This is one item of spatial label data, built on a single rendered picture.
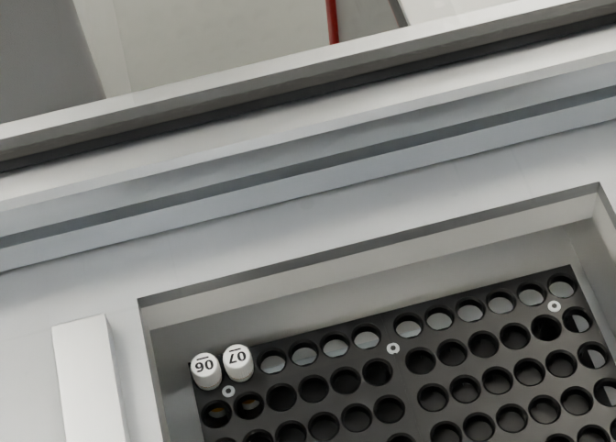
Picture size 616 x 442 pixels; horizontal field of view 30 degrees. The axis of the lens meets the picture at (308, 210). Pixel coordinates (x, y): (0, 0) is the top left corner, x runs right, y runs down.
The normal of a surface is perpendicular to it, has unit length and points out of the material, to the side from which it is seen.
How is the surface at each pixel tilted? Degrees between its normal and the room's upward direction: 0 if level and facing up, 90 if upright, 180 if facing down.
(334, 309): 0
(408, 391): 0
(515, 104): 90
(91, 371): 0
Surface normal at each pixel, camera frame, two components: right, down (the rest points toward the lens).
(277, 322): -0.08, -0.57
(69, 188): 0.11, 0.15
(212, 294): 0.24, 0.79
